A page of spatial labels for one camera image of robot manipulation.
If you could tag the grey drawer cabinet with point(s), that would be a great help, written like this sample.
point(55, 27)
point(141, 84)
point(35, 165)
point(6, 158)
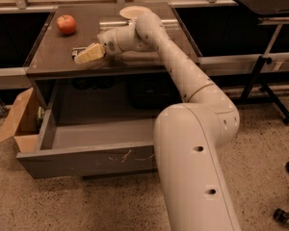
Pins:
point(52, 61)

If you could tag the open grey top drawer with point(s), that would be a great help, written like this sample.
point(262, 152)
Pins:
point(90, 133)

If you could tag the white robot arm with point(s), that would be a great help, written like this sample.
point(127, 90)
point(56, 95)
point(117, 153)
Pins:
point(186, 135)

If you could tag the white paper bowl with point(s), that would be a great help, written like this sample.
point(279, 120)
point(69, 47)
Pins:
point(132, 12)

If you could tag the black chair caster leg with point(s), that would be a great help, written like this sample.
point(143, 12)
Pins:
point(281, 216)

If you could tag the black side table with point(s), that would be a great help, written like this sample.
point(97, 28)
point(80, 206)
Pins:
point(269, 12)

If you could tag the cardboard box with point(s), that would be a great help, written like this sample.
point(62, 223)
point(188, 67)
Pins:
point(21, 123)

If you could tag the red apple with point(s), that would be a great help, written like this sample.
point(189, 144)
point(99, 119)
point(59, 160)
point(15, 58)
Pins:
point(66, 24)

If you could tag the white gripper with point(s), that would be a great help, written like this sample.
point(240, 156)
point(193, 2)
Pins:
point(108, 42)

